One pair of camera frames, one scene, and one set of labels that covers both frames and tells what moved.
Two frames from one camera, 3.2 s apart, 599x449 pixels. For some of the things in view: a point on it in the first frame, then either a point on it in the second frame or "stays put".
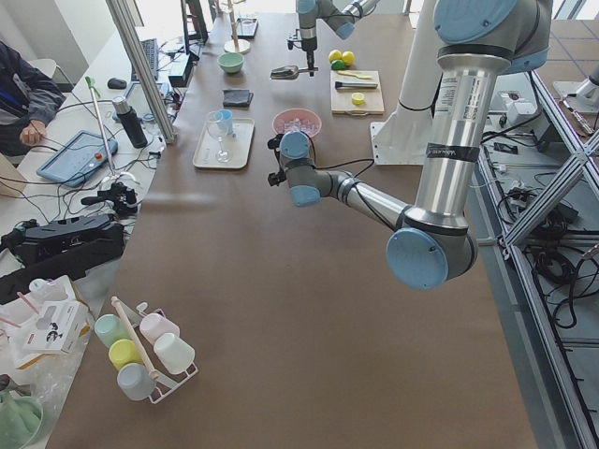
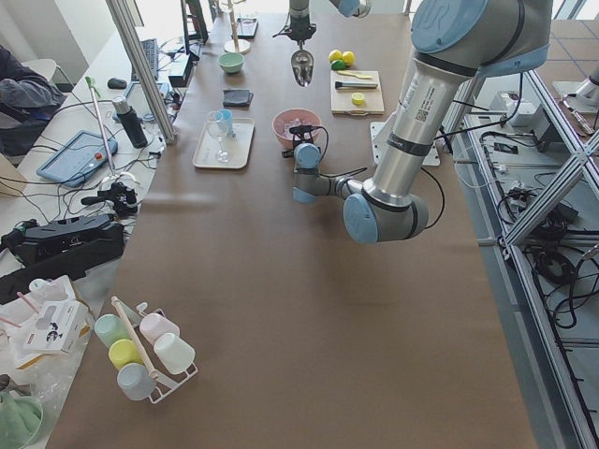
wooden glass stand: [238, 46] stays put
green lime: [338, 65] stays put
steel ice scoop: [286, 72] to [302, 65]
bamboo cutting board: [341, 99] stays put
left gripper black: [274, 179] to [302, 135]
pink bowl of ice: [297, 120] stays put
